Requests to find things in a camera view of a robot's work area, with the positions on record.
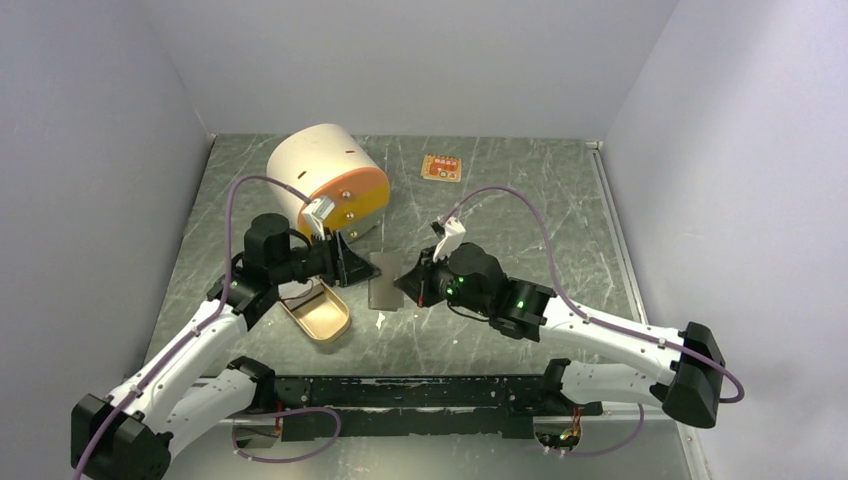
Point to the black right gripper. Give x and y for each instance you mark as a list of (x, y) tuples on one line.
[(416, 283)]

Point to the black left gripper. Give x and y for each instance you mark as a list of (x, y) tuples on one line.
[(342, 265)]

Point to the gold oval tray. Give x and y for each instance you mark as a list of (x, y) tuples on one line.
[(320, 313)]

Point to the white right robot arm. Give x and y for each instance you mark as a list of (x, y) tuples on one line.
[(677, 371)]

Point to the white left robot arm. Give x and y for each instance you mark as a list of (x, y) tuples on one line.
[(136, 430)]

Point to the cream cylindrical drawer box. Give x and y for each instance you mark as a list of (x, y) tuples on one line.
[(325, 160)]

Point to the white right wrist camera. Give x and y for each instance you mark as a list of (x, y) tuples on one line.
[(451, 233)]

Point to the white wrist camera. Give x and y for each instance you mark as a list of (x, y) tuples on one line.
[(451, 233), (316, 212)]

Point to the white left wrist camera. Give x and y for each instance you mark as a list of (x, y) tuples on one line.
[(316, 212)]

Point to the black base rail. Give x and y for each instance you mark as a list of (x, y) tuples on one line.
[(395, 406)]

